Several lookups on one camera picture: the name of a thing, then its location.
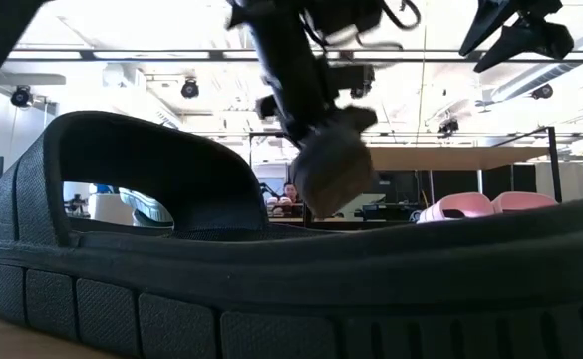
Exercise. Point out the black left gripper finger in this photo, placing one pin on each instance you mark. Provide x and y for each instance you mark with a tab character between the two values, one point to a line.
293	80
361	118

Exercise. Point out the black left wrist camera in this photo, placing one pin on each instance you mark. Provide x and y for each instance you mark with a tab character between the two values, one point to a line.
351	77

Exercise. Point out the black rubber slide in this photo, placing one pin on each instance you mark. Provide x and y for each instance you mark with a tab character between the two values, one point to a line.
291	279

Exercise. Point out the black ceiling spotlight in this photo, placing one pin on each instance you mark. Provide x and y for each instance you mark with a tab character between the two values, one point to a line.
22	96
542	91
449	126
190	89

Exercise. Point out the person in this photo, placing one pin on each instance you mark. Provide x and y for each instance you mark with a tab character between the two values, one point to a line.
290	192

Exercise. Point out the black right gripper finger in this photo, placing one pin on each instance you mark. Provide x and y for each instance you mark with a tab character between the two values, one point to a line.
535	40
495	20

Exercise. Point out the pink rubber slide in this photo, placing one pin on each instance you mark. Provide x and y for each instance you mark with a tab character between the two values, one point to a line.
463	204
520	201

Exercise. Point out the wooden shelf with black frame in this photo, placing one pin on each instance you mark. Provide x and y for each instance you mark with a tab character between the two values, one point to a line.
445	157

